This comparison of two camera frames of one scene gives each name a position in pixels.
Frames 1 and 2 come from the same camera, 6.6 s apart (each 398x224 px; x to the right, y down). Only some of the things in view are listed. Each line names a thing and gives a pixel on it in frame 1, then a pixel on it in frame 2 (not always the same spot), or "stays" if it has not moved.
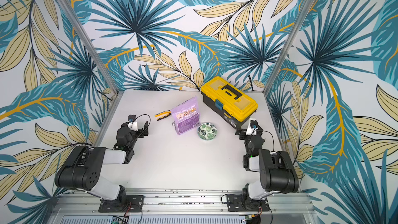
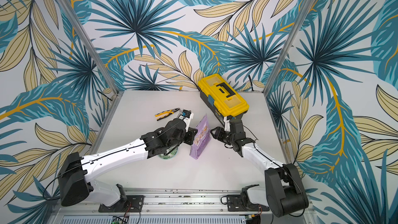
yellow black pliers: x=162 y=114 stays
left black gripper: x=140 y=130 → x=191 y=135
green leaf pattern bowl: x=207 y=131 → x=170 y=155
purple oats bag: x=186 y=116 → x=202 y=138
